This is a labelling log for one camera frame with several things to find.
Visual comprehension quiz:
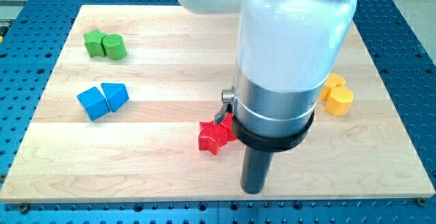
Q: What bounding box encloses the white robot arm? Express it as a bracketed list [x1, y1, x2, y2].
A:
[178, 0, 357, 153]

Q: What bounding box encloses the red star block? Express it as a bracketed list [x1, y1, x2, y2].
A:
[198, 121, 228, 155]

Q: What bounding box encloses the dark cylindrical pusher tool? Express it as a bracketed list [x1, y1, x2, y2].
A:
[240, 147, 274, 194]

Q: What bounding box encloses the wooden board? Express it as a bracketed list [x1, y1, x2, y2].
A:
[1, 5, 435, 203]

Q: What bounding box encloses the blue triangular block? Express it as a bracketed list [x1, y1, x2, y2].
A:
[101, 83, 129, 112]

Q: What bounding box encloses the yellow block rear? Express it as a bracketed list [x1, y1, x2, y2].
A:
[320, 73, 346, 101]

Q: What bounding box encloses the green cylinder block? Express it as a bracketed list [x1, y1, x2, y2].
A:
[102, 33, 127, 61]

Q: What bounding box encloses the yellow hexagon block front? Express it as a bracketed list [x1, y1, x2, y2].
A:
[325, 86, 354, 116]

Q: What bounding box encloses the blue cube block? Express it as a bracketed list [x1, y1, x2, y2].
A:
[76, 86, 110, 121]

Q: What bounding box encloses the green star block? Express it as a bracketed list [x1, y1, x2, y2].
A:
[83, 29, 108, 57]

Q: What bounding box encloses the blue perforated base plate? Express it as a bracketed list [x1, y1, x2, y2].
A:
[1, 0, 435, 223]

